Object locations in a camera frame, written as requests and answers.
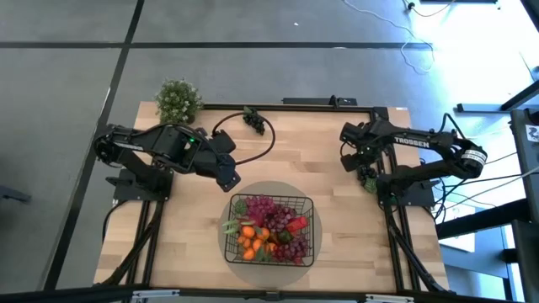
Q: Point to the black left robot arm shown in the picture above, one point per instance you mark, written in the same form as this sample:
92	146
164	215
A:
139	145

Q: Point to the round grey mat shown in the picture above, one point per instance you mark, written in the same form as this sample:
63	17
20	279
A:
269	278

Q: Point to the long red pepper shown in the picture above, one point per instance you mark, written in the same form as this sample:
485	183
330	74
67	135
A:
297	223

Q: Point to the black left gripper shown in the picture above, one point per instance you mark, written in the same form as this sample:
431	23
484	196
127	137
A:
212	162

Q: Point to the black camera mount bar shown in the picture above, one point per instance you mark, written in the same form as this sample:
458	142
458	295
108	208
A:
311	101

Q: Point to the black stand leg bar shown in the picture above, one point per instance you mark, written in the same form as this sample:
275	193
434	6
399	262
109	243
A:
484	108

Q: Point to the small potted plant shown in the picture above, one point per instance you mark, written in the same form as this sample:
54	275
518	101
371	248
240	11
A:
177	101

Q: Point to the black aluminium table frame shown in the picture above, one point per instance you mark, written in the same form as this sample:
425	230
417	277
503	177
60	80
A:
295	107

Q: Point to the black diagonal beam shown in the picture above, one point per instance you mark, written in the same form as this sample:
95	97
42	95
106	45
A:
484	219

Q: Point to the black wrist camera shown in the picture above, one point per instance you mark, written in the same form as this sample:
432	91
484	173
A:
353	132
224	141

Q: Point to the white paper sheet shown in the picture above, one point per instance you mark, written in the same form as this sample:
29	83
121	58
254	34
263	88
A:
457	242

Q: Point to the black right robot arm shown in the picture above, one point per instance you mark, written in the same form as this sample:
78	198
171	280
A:
421	143

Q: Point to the tangerine cluster with leaves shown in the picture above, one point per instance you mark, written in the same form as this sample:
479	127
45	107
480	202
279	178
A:
247	232
264	235
249	253

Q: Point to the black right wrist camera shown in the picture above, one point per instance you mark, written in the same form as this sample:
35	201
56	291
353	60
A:
353	132

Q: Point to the black gantry bar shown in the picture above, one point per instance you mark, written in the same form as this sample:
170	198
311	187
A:
63	294

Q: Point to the black equipment stand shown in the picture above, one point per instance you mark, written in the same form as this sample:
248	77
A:
524	210

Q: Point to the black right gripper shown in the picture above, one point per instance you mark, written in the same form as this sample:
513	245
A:
367	151

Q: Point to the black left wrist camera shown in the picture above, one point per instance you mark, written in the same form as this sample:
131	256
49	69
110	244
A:
224	141

